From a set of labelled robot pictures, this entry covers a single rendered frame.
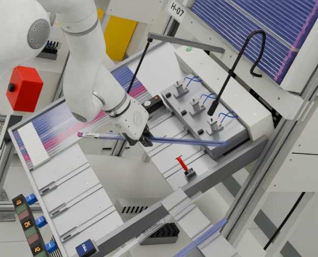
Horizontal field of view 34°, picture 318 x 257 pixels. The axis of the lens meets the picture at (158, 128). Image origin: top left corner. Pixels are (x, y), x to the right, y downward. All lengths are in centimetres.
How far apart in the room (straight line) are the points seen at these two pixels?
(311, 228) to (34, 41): 265
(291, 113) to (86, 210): 70
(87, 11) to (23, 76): 125
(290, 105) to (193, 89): 37
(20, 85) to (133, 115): 98
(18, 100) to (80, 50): 118
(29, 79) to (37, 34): 139
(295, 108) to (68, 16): 74
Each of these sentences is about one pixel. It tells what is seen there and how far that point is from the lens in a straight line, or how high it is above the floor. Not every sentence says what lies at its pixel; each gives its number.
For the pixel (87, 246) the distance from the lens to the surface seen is 157.
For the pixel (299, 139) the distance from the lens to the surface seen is 176.
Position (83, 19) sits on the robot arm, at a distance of 118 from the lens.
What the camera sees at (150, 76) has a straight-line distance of 199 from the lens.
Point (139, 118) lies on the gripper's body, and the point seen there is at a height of 116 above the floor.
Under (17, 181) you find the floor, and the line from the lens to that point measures 307.
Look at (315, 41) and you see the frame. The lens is 152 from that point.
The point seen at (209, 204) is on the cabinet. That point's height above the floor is 62.
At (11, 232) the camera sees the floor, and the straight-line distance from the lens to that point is 274.
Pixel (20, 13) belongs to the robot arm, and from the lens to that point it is 99.
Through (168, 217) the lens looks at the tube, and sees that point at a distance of 147.
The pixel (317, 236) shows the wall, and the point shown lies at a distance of 338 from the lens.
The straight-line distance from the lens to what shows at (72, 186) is 177.
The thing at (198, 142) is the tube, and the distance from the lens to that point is 149.
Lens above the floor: 180
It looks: 25 degrees down
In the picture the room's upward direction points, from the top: 25 degrees clockwise
